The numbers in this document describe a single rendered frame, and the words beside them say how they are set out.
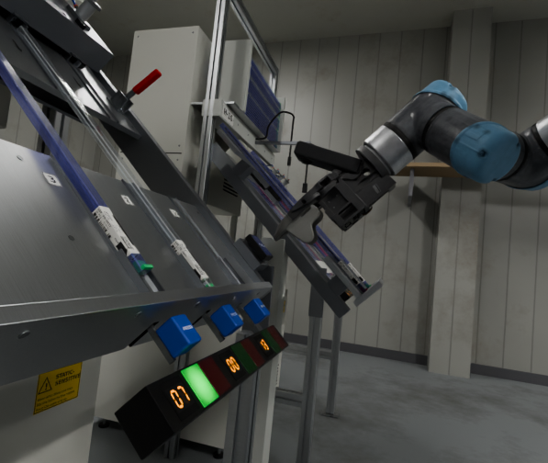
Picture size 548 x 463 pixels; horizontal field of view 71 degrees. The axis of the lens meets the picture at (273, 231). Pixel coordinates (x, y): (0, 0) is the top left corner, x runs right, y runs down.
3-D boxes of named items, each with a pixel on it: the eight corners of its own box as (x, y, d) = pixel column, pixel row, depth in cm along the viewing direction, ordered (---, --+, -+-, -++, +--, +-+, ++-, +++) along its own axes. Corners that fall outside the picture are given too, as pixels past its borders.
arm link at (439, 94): (465, 84, 55) (428, 70, 62) (405, 137, 57) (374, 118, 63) (479, 122, 60) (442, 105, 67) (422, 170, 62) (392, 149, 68)
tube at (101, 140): (212, 296, 47) (218, 290, 46) (206, 297, 45) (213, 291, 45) (24, 36, 59) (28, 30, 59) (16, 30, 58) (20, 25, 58)
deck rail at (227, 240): (245, 312, 66) (272, 289, 65) (240, 314, 64) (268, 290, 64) (51, 51, 84) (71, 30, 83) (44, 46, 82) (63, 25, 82)
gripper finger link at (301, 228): (287, 260, 63) (330, 222, 61) (264, 232, 64) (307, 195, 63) (291, 260, 66) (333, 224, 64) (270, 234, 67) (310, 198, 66)
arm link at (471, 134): (549, 145, 52) (486, 118, 60) (500, 124, 47) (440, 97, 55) (512, 196, 55) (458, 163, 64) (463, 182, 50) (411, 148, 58)
